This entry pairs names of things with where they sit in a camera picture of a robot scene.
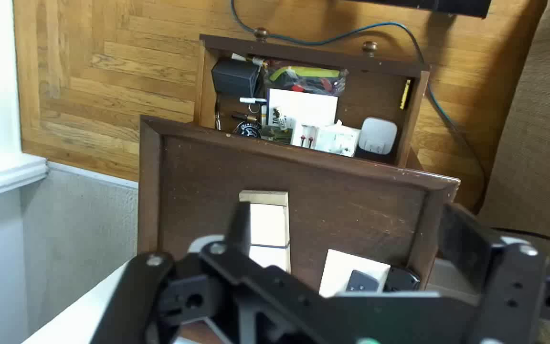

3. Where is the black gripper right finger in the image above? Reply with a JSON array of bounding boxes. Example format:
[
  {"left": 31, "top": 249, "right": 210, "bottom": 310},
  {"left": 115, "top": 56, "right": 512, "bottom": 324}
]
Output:
[{"left": 440, "top": 203, "right": 499, "bottom": 276}]

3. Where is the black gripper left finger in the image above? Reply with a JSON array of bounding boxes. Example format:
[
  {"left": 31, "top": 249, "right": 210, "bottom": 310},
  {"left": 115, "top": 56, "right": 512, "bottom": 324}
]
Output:
[{"left": 226, "top": 203, "right": 250, "bottom": 251}]

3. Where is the wooden block bundle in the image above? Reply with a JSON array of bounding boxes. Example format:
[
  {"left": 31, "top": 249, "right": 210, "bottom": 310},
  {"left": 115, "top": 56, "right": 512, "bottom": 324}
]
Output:
[{"left": 239, "top": 190, "right": 291, "bottom": 272}]

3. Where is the open wooden drawer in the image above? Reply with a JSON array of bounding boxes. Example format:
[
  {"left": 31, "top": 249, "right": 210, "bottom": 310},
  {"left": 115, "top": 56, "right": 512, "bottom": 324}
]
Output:
[{"left": 195, "top": 35, "right": 430, "bottom": 167}]

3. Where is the black remote on notepad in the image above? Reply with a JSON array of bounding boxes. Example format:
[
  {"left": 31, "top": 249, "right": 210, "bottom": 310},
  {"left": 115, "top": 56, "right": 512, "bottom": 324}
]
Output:
[{"left": 346, "top": 270, "right": 380, "bottom": 293}]

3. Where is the white square hub device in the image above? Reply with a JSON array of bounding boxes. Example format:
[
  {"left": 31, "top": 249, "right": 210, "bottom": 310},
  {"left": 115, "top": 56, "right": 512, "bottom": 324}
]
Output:
[{"left": 357, "top": 117, "right": 398, "bottom": 156}]

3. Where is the white medicine box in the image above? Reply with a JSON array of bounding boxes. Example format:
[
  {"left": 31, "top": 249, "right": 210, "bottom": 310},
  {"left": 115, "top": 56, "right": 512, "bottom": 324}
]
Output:
[{"left": 291, "top": 125, "right": 359, "bottom": 157}]

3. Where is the white paper card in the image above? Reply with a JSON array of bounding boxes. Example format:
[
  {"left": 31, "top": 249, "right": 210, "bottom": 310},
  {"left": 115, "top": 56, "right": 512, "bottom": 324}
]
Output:
[{"left": 268, "top": 89, "right": 338, "bottom": 125}]

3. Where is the gold lighter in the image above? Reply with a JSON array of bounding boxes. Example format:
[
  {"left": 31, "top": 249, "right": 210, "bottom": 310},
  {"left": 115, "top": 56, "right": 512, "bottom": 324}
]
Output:
[{"left": 399, "top": 79, "right": 413, "bottom": 112}]

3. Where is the black power adapter box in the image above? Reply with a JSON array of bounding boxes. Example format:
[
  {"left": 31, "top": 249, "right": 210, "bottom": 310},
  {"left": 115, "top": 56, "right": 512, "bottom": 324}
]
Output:
[{"left": 212, "top": 60, "right": 260, "bottom": 96}]

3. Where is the black power cable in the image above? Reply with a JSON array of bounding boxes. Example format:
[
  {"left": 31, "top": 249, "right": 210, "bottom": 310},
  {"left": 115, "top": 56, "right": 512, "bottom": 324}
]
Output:
[{"left": 228, "top": 0, "right": 491, "bottom": 213}]

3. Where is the plastic bag with cables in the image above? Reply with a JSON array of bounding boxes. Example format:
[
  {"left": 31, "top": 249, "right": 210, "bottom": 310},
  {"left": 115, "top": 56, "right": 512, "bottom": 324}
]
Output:
[{"left": 266, "top": 64, "right": 348, "bottom": 96}]

